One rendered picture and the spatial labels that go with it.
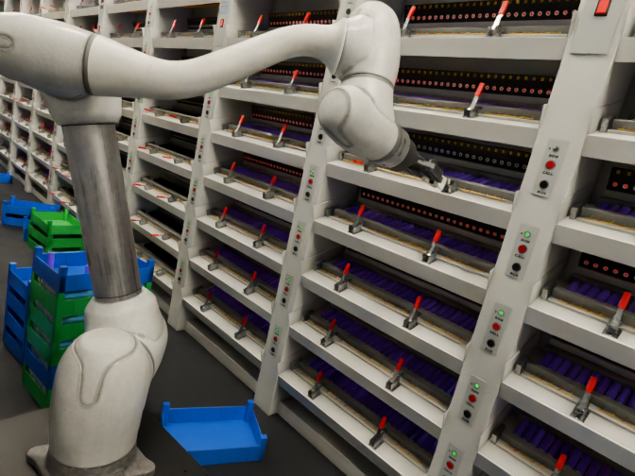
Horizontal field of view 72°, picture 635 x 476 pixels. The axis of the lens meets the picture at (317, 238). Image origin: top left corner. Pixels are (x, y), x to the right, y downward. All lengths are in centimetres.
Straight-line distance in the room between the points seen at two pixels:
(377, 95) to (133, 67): 41
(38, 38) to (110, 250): 42
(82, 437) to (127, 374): 12
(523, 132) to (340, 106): 49
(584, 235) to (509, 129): 29
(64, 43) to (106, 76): 7
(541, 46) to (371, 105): 49
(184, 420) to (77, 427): 75
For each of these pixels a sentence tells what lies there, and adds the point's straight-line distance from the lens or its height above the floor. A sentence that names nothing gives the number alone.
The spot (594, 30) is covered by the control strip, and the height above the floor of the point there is 132.
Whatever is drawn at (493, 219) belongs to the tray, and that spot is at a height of 90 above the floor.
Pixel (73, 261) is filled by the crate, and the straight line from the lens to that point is 169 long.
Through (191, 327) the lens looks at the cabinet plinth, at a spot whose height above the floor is 4.
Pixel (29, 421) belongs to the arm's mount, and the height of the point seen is 27.
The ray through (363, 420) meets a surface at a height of 19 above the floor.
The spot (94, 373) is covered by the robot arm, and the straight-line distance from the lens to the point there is 89.
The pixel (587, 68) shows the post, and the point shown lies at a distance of 111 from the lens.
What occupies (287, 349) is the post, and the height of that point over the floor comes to 26.
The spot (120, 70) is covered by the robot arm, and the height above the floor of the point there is 102.
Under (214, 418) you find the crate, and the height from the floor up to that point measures 1.
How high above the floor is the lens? 98
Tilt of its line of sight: 12 degrees down
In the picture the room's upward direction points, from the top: 13 degrees clockwise
